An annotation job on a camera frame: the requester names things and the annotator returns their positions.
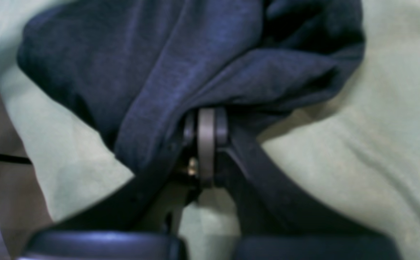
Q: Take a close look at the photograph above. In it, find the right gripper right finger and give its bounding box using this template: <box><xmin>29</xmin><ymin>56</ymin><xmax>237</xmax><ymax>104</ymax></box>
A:
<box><xmin>207</xmin><ymin>108</ymin><xmax>402</xmax><ymax>260</ymax></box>

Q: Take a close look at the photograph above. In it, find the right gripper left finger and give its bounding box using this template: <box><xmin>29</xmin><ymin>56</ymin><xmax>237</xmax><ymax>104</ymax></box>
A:
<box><xmin>18</xmin><ymin>109</ymin><xmax>208</xmax><ymax>260</ymax></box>

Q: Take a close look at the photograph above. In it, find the dark long-sleeve T-shirt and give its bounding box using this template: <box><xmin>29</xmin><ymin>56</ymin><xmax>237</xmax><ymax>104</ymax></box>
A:
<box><xmin>17</xmin><ymin>0</ymin><xmax>365</xmax><ymax>173</ymax></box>

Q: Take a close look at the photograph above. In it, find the green table cloth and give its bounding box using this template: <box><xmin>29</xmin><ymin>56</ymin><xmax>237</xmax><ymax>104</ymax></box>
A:
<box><xmin>0</xmin><ymin>0</ymin><xmax>420</xmax><ymax>260</ymax></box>

